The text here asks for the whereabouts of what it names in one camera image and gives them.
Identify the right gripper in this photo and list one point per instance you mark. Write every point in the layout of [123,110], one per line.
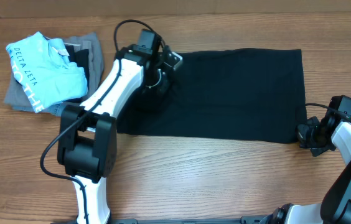
[306,134]

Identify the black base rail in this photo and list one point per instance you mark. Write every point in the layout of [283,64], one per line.
[191,221]

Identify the light blue printed t-shirt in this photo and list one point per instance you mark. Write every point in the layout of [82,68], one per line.
[42,74]

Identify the black t-shirt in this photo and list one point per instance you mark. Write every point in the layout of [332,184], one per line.
[243,94]

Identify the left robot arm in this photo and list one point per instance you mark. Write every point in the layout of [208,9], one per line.
[87,148]

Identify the blue denim garment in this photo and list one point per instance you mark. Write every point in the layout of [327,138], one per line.
[57,109]

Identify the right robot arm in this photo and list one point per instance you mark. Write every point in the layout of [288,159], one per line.
[336,205]

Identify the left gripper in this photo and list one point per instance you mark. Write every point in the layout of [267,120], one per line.
[160,89]

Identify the grey folded garment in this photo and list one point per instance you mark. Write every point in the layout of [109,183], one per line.
[94,53]

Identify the black folded garment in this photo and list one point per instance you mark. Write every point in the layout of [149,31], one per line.
[80,59]

